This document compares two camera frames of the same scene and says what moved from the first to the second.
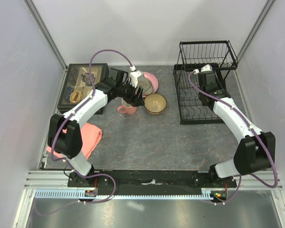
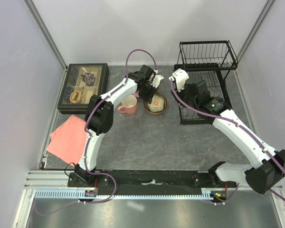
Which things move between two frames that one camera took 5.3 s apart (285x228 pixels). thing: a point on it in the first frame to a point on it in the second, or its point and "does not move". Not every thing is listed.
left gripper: [134, 99] to [148, 98]
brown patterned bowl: [155, 104] does not move
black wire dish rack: [206, 59] does not move
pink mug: [128, 108] does not move
